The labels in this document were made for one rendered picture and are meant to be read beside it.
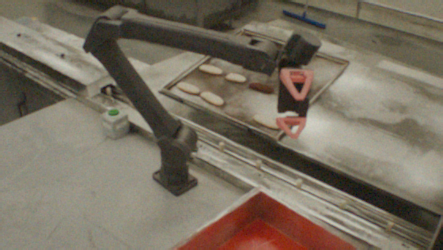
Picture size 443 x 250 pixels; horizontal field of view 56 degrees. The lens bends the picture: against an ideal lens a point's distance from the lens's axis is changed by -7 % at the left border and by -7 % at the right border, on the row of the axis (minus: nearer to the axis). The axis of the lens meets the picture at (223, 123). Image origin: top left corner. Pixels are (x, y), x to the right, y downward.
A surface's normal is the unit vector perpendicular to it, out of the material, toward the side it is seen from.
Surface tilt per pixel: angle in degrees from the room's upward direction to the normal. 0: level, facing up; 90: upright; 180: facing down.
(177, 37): 87
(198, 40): 87
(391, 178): 10
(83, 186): 0
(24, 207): 0
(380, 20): 90
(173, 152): 90
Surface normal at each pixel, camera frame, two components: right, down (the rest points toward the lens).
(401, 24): -0.63, 0.42
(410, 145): -0.11, -0.76
